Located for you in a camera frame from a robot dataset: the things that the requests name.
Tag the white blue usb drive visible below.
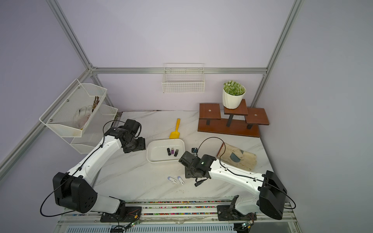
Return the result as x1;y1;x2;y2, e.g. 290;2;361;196
177;176;185;185
168;176;177;184

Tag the white plastic storage box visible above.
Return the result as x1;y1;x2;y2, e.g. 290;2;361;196
147;139;186;163

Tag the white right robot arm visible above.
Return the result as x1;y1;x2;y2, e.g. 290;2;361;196
179;152;287;220

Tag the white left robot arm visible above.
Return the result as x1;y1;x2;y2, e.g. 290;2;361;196
52;119;146;217

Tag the yellow plastic scoop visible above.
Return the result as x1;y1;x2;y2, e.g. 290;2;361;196
169;118;181;139

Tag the beige work glove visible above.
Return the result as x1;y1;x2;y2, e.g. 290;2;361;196
217;144;257;171

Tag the clear plastic bag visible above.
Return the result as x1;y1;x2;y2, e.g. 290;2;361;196
73;105;93;130

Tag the white mesh two-tier shelf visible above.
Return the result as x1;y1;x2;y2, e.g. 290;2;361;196
39;79;118;154

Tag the brown wooden display stand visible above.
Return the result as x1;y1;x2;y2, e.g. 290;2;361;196
198;99;270;138

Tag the white potted green plant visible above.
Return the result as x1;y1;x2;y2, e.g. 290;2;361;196
222;80;246;109

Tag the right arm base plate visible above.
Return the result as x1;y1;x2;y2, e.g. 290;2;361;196
217;205;257;221

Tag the white wire wall basket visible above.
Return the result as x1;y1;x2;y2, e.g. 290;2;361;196
162;63;205;94

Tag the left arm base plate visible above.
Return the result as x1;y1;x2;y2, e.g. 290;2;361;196
100;206;142;223

